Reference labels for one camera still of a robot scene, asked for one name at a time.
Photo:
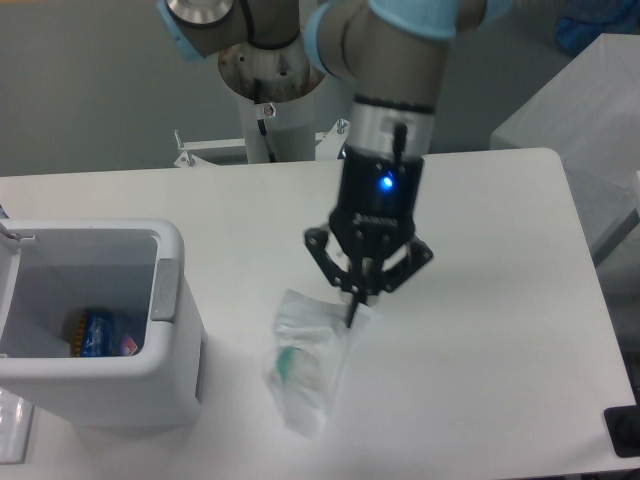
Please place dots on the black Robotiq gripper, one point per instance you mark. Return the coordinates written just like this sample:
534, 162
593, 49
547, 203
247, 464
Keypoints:
373, 217

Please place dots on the white plastic wrapper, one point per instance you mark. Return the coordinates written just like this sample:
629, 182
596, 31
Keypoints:
311, 345

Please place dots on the clear crushed plastic bottle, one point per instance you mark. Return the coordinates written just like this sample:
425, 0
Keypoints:
129, 343

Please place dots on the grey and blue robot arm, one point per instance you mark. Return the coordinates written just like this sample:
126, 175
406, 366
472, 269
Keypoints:
395, 53

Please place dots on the white trash can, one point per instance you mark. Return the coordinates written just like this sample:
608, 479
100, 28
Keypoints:
51, 270

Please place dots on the white covered side table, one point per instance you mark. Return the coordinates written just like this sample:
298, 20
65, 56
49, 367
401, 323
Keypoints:
589, 115

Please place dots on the black device at table edge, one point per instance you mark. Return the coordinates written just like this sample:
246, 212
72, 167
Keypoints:
623, 427

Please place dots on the blue yellow snack packet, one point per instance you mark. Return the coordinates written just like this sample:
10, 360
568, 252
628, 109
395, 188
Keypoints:
97, 334

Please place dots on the blue bag in background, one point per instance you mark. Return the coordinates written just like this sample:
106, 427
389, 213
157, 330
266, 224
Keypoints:
580, 23

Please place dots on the clear plastic sheet holder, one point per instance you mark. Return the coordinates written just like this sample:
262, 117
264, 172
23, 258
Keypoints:
16, 420

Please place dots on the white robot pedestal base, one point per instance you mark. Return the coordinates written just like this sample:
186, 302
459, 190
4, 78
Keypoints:
276, 93

